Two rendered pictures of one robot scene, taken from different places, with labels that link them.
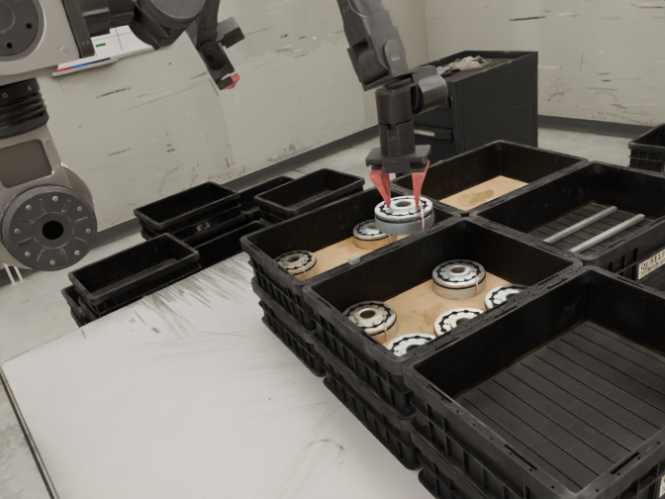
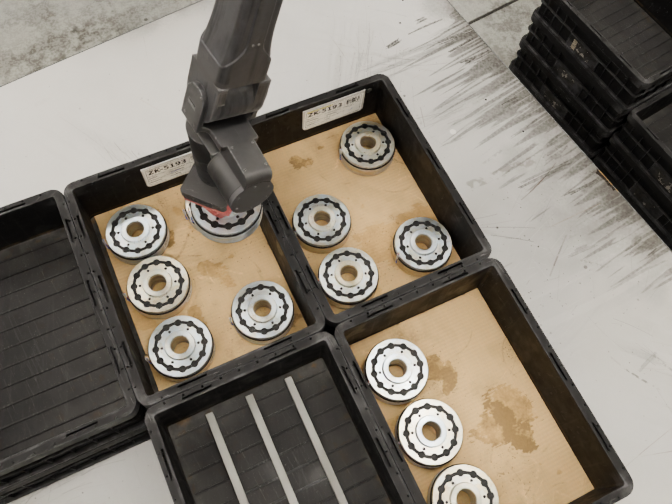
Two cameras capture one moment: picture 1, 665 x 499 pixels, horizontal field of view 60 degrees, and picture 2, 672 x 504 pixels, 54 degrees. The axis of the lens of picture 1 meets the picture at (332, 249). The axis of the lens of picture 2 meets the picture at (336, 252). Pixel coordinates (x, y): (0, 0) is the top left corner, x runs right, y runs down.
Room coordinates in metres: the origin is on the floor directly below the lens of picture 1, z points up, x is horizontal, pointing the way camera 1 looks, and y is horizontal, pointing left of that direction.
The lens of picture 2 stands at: (1.05, -0.58, 1.90)
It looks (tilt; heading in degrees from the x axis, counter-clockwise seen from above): 66 degrees down; 84
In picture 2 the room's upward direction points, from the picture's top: 8 degrees clockwise
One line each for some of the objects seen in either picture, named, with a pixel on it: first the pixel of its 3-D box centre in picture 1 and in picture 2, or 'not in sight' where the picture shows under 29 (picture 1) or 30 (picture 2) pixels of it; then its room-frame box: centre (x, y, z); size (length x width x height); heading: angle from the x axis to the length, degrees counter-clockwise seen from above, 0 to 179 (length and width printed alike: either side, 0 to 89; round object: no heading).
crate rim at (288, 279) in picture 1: (347, 232); (359, 190); (1.14, -0.04, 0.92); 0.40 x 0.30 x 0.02; 116
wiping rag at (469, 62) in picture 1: (468, 61); not in sight; (2.94, -0.84, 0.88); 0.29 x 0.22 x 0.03; 124
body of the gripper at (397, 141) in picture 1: (397, 141); (217, 160); (0.93, -0.14, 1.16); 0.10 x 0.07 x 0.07; 69
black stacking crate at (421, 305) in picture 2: (485, 195); (468, 413); (1.31, -0.40, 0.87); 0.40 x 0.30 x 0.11; 116
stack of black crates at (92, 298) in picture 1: (151, 314); (599, 65); (1.90, 0.72, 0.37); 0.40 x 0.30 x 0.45; 124
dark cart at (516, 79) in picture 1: (465, 152); not in sight; (2.83, -0.77, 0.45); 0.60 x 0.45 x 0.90; 124
